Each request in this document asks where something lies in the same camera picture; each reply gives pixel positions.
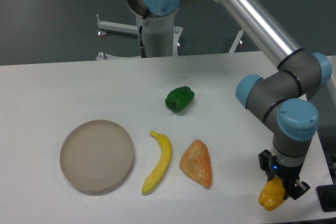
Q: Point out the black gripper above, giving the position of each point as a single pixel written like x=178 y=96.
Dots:
x=285 y=167

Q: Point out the yellow bell pepper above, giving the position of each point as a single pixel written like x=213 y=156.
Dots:
x=272 y=195

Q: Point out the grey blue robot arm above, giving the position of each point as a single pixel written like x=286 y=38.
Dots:
x=276 y=100

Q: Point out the green bell pepper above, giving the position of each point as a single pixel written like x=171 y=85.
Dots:
x=178 y=99

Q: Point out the beige round plate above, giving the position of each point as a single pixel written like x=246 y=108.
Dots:
x=97 y=156

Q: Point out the black device at table edge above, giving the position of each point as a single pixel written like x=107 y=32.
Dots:
x=326 y=195

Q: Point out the orange pastry slice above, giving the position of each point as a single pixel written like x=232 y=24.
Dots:
x=195 y=163

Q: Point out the yellow banana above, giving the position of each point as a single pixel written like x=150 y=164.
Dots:
x=155 y=177

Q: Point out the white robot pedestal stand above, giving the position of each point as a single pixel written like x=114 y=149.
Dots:
x=199 y=28

